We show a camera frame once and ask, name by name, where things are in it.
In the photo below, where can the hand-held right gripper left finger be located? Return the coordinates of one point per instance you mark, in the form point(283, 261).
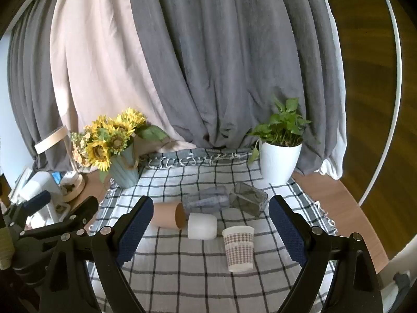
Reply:
point(135, 231)

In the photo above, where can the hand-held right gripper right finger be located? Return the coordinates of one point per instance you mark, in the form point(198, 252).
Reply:
point(287, 231)

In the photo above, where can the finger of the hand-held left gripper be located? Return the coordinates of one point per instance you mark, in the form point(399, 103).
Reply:
point(81, 209)
point(37, 200)

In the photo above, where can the checked pattern paper cup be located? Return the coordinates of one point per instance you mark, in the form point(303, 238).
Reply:
point(239, 249)

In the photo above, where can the brown paper cup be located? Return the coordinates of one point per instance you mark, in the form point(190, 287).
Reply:
point(164, 215)

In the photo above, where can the grey transparent square cup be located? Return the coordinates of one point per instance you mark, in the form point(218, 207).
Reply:
point(249, 199)

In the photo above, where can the white cup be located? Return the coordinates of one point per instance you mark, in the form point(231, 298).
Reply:
point(202, 226)

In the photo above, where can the clear plastic cup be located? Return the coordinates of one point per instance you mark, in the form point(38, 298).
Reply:
point(205, 200)

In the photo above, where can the white appliance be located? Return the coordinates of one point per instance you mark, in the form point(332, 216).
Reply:
point(37, 184)

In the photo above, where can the white desk lamp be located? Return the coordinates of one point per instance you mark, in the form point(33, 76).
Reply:
point(73, 189)

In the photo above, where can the teal ribbed vase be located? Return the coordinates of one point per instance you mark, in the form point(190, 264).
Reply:
point(125, 169)

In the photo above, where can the white ribbed plant pot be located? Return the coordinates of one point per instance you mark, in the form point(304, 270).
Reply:
point(278, 163)

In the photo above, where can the checked tablecloth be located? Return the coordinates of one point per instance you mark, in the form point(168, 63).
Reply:
point(195, 274)

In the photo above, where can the sunflower bouquet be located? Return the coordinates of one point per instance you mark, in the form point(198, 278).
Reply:
point(107, 137)

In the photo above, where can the green pothos plant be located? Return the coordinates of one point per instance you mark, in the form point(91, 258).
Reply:
point(281, 125)

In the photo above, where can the grey curtain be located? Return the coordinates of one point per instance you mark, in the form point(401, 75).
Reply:
point(228, 55)
point(32, 88)

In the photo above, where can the beige curtain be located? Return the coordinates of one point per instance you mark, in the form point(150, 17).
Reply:
point(97, 65)

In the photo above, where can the white hoop frame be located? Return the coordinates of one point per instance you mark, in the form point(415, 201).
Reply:
point(396, 71)

